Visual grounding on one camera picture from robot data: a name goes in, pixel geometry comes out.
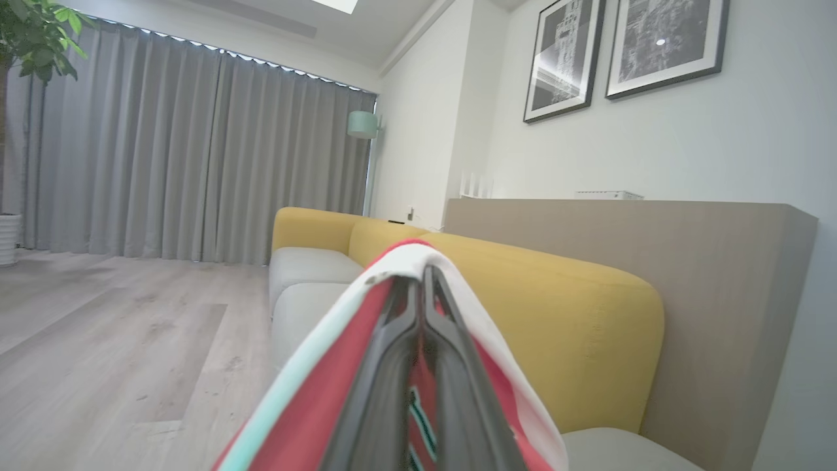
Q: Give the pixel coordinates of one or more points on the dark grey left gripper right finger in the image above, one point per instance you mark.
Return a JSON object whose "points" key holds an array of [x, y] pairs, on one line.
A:
{"points": [[461, 392]]}

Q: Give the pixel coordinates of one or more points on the floor lamp with teal shade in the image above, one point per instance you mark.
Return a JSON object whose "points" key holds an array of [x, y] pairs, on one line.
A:
{"points": [[361, 124]]}

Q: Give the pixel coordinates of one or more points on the white ribbed plant pot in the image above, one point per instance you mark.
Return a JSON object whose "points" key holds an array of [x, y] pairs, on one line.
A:
{"points": [[9, 239]]}

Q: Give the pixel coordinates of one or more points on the white router with antennas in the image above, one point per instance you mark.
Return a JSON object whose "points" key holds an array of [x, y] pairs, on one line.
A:
{"points": [[474, 188]]}

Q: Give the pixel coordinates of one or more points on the yellow sofa end backrest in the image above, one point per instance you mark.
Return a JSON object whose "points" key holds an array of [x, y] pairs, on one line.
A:
{"points": [[314, 229]]}

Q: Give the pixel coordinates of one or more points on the green leafy potted plant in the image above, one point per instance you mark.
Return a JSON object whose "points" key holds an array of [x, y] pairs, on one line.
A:
{"points": [[36, 36]]}

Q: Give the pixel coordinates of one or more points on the black framed city picture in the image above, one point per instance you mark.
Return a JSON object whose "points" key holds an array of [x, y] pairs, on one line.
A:
{"points": [[667, 42]]}

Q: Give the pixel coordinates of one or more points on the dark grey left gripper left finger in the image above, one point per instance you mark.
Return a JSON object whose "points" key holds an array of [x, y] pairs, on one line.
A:
{"points": [[382, 392]]}

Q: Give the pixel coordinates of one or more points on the grey sofa seat cushion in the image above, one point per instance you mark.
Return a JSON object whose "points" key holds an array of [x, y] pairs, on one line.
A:
{"points": [[304, 324], [621, 453], [307, 268]]}

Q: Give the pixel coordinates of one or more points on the red shorts with white hem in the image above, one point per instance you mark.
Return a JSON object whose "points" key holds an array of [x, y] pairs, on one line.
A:
{"points": [[307, 405]]}

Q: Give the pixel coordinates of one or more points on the rectangular ceiling light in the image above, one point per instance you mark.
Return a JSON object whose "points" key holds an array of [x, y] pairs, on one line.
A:
{"points": [[335, 5]]}

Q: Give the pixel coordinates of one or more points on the flat white box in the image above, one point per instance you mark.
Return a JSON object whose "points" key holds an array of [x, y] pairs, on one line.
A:
{"points": [[608, 195]]}

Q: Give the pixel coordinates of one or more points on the large yellow sofa backrest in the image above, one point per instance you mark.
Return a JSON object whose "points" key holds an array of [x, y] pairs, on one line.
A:
{"points": [[562, 327]]}

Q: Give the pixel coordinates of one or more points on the grey pleated curtain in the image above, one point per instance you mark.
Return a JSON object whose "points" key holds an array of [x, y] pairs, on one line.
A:
{"points": [[196, 150]]}

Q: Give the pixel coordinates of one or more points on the narrow yellow sofa backrest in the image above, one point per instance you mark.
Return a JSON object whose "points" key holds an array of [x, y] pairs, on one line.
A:
{"points": [[379, 239]]}

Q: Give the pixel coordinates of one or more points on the black framed tower picture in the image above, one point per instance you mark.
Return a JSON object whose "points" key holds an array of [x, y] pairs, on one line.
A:
{"points": [[563, 59]]}

